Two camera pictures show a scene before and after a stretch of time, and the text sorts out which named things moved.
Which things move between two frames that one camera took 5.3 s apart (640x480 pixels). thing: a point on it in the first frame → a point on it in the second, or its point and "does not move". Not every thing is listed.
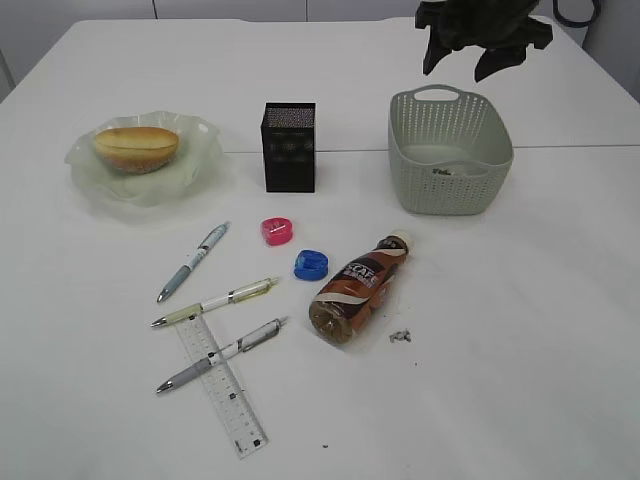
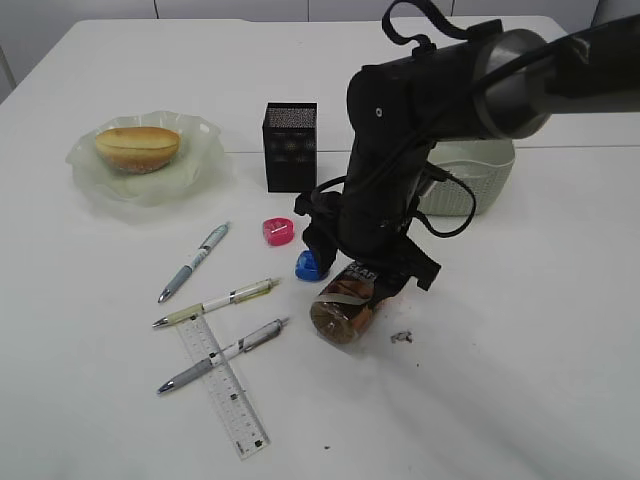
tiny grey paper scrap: (400, 336) does not move
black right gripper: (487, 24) → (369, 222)
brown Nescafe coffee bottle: (351, 296) does not move
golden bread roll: (137, 149) does not move
